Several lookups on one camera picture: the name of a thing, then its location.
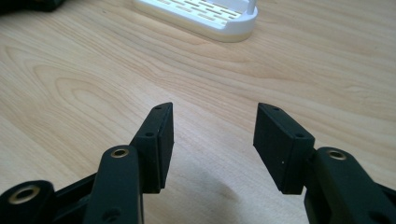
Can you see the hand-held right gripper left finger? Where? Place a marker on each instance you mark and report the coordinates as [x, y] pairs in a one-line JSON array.
[[154, 146]]

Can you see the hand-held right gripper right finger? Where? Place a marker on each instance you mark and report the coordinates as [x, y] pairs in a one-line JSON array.
[[280, 146]]

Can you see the white slotted draining rack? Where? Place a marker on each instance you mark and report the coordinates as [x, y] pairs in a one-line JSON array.
[[214, 15]]

